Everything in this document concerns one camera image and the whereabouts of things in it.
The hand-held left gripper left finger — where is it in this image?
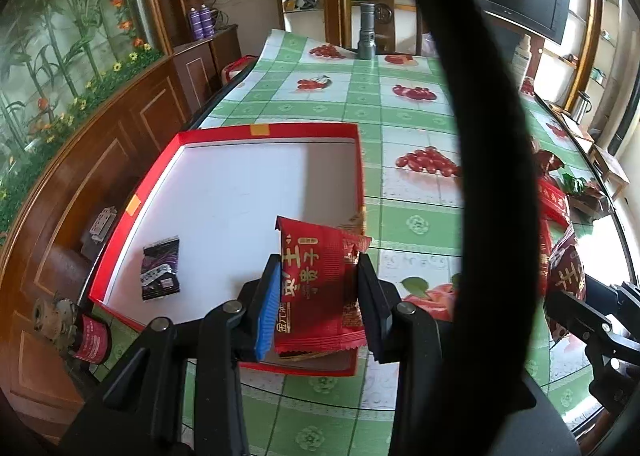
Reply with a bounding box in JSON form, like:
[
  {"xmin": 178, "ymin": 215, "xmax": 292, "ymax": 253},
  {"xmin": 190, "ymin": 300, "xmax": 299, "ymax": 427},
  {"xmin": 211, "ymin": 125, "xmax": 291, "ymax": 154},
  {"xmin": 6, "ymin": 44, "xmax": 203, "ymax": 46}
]
[{"xmin": 60, "ymin": 253, "xmax": 283, "ymax": 456}]

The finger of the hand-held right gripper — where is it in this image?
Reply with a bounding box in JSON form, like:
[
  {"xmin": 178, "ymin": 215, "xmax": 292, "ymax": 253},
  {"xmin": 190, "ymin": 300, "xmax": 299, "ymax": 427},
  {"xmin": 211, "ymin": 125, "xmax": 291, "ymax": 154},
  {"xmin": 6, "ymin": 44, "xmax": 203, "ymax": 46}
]
[
  {"xmin": 582, "ymin": 273, "xmax": 640, "ymax": 311},
  {"xmin": 545, "ymin": 288, "xmax": 640, "ymax": 412}
]

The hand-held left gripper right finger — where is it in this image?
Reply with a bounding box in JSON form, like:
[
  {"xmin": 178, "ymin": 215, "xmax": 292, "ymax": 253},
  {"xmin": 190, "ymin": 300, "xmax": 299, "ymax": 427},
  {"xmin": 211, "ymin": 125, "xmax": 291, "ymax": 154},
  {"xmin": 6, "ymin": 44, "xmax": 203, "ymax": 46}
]
[{"xmin": 356, "ymin": 252, "xmax": 444, "ymax": 443}]

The dark red snack packet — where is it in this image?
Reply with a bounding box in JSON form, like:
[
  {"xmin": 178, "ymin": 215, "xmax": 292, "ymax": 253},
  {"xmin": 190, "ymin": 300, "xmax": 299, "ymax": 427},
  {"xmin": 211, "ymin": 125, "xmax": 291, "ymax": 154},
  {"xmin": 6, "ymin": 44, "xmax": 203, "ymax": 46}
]
[
  {"xmin": 532, "ymin": 148, "xmax": 566, "ymax": 177},
  {"xmin": 547, "ymin": 226, "xmax": 588, "ymax": 342}
]

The black snack packet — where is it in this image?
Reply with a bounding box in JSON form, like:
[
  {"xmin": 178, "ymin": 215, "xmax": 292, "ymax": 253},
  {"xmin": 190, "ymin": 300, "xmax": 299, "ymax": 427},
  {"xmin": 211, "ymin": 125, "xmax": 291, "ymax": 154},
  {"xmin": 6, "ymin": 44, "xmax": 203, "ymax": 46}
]
[{"xmin": 141, "ymin": 236, "xmax": 182, "ymax": 301}]

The red cardboard box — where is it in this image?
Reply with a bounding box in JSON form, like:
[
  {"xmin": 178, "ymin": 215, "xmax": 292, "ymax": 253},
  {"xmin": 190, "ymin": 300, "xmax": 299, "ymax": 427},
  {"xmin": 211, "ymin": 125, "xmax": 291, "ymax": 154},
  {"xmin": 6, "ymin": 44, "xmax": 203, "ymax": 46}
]
[{"xmin": 89, "ymin": 123, "xmax": 368, "ymax": 378}]

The small wooden table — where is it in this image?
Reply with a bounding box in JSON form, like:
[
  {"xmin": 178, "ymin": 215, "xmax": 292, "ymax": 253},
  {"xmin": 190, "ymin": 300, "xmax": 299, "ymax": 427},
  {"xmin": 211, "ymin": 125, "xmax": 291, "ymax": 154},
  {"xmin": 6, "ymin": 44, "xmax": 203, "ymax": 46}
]
[{"xmin": 590, "ymin": 143, "xmax": 631, "ymax": 199}]

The red labelled gas canister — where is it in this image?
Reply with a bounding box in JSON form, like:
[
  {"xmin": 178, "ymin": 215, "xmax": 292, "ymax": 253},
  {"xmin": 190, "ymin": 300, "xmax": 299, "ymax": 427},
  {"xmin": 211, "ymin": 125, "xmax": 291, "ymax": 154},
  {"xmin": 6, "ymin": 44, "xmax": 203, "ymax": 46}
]
[{"xmin": 32, "ymin": 298, "xmax": 113, "ymax": 364}]

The white plug adapter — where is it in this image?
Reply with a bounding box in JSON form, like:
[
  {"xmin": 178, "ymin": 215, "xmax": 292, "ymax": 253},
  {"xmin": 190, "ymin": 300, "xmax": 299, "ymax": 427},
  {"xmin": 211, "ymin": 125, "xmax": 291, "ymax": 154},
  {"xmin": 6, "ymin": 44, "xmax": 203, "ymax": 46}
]
[{"xmin": 90, "ymin": 206, "xmax": 118, "ymax": 242}]

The steel kettle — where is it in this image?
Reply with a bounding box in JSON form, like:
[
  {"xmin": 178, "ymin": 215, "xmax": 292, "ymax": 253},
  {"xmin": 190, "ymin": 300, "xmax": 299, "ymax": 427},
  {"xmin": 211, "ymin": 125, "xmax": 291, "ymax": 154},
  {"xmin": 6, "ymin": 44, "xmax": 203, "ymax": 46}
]
[{"xmin": 570, "ymin": 91, "xmax": 593, "ymax": 124}]

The brown wooden cabinet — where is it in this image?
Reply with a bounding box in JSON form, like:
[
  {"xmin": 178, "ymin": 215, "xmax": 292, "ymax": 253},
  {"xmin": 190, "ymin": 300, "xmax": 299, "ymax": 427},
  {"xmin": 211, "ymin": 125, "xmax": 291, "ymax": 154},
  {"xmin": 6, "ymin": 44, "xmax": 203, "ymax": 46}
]
[{"xmin": 0, "ymin": 26, "xmax": 246, "ymax": 437}]

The red basket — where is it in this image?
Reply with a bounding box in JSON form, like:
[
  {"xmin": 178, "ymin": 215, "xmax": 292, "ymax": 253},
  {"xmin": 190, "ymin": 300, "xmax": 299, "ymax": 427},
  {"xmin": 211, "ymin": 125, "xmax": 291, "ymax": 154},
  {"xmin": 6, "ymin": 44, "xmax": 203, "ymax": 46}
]
[{"xmin": 222, "ymin": 55, "xmax": 258, "ymax": 84}]

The grey flashlight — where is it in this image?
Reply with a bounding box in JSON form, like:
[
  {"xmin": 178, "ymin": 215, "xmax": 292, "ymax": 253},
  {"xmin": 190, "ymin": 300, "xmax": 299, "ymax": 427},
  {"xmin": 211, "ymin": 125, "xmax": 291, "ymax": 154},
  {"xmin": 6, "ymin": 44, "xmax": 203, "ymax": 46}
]
[{"xmin": 356, "ymin": 3, "xmax": 379, "ymax": 60}]

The thick black cable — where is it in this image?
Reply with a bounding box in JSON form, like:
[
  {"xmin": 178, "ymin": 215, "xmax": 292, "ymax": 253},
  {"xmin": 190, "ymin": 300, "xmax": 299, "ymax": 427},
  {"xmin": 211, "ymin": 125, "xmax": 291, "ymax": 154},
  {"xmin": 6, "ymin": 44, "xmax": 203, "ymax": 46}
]
[{"xmin": 387, "ymin": 0, "xmax": 553, "ymax": 456}]

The floral wall mural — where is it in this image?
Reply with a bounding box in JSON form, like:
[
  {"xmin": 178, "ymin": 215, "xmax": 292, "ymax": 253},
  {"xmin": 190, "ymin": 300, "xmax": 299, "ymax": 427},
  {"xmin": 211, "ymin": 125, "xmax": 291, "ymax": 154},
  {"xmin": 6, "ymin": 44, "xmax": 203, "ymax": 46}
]
[{"xmin": 0, "ymin": 0, "xmax": 166, "ymax": 232}]

